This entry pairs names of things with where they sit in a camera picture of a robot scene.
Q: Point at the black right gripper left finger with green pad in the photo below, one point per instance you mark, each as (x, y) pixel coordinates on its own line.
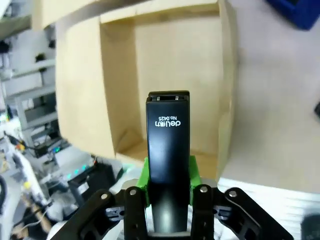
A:
(87, 220)

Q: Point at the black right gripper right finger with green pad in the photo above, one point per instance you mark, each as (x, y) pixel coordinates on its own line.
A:
(225, 217)

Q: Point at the black Deli stapler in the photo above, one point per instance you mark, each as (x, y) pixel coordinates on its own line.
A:
(167, 155)

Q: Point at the black equipment box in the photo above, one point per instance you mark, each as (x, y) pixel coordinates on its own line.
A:
(95, 180)

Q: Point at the open brown cardboard box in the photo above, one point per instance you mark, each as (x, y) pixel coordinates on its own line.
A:
(80, 87)

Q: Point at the dark round object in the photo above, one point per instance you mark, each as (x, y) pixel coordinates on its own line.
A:
(311, 228)

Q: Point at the grey metal shelf rack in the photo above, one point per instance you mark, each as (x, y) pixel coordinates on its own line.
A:
(30, 100)

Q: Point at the small black object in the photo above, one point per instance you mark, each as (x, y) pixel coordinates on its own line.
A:
(317, 108)

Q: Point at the blue case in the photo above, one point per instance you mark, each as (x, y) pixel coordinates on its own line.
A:
(300, 15)

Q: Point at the grey network switch green lights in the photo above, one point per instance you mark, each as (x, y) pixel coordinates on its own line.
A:
(75, 162)

